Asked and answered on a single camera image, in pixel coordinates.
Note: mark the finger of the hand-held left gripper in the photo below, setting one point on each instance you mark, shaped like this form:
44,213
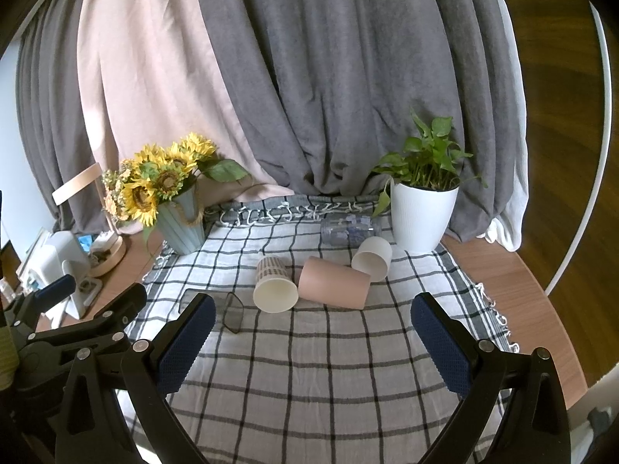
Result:
116,309
53,290

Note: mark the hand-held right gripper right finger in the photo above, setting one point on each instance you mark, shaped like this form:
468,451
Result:
442,348

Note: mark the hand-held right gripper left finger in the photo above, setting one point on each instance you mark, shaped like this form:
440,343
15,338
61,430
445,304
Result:
186,348

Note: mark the pink cup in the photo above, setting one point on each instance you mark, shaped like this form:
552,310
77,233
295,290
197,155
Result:
333,283

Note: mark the dark transparent cup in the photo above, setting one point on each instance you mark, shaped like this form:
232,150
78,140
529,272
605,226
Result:
234,314

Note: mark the white patterned paper cup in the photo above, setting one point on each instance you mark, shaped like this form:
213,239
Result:
273,273

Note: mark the plain white cup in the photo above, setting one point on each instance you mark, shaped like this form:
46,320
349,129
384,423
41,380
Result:
375,251

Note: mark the clear glass cup purple print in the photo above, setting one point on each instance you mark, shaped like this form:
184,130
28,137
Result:
343,234

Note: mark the white desktop device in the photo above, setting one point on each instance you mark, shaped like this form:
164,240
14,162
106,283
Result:
60,251

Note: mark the teal ribbed vase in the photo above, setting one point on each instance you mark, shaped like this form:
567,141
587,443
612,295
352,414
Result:
181,232

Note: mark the wooden desk lamp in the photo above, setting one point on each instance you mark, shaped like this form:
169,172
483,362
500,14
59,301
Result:
77,183

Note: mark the sunflower bouquet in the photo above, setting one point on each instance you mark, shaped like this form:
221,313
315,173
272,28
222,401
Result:
140,198

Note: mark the checkered tablecloth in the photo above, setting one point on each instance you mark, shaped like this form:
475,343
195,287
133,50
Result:
314,372

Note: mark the white ribbed plant pot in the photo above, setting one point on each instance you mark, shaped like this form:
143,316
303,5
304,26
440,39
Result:
420,217

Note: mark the white curtain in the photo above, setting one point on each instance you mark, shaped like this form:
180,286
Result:
508,232

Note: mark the grey curtain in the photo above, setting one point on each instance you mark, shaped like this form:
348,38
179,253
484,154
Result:
48,130
362,82

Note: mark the green pothos plant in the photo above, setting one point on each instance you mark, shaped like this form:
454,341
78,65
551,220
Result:
430,154

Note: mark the pink curtain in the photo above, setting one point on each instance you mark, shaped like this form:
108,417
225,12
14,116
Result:
145,82

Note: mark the white curved pole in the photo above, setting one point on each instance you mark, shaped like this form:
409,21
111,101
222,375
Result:
609,101

